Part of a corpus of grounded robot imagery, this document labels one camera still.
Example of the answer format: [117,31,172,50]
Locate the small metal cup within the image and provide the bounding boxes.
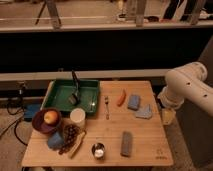
[91,143,105,159]

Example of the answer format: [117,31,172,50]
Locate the black dish brush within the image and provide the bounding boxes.
[69,71,80,105]

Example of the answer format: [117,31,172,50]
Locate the metal fork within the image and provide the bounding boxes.
[104,96,109,120]

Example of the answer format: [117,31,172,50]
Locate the blue box on floor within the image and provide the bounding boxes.
[24,104,41,122]

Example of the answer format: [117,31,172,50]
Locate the white cup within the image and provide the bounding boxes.
[70,108,86,128]

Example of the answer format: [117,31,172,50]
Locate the red yellow apple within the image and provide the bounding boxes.
[44,111,58,125]

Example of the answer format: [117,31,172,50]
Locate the blue sponge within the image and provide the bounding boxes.
[128,95,140,110]

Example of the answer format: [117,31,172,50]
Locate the grey sponge block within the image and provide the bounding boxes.
[120,131,133,157]

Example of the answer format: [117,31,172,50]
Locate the purple bowl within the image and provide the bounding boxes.
[32,108,61,134]

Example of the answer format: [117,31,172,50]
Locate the green plastic tray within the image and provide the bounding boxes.
[43,79,100,116]

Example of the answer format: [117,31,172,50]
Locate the black cables on floor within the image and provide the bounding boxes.
[0,81,29,147]

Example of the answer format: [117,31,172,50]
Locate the orange carrot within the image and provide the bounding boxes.
[117,89,126,107]

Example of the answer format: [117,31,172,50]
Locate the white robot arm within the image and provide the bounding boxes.
[157,62,213,125]

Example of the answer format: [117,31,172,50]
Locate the blue-grey folded cloth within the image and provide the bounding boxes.
[135,105,153,119]

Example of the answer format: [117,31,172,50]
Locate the bunch of dark grapes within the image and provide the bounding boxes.
[59,124,80,155]

